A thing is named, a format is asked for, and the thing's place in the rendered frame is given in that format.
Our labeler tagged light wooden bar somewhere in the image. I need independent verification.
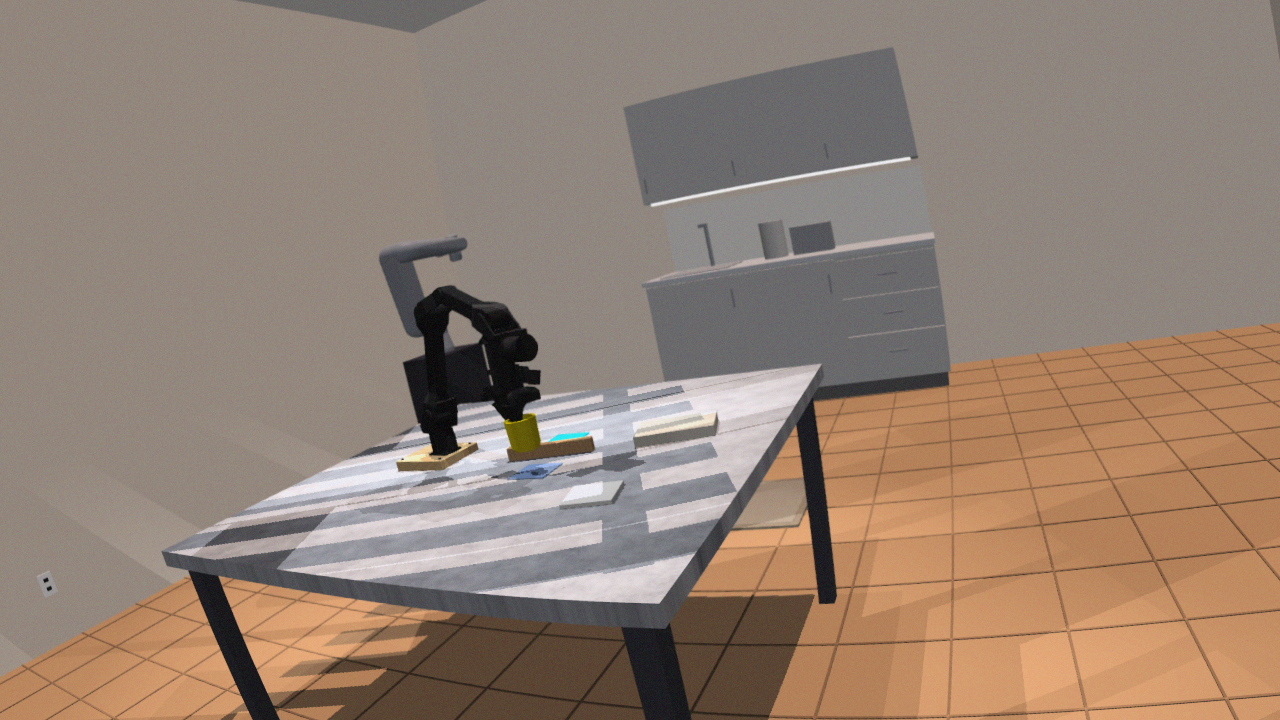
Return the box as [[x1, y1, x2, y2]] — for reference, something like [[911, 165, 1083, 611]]
[[506, 436, 595, 462]]

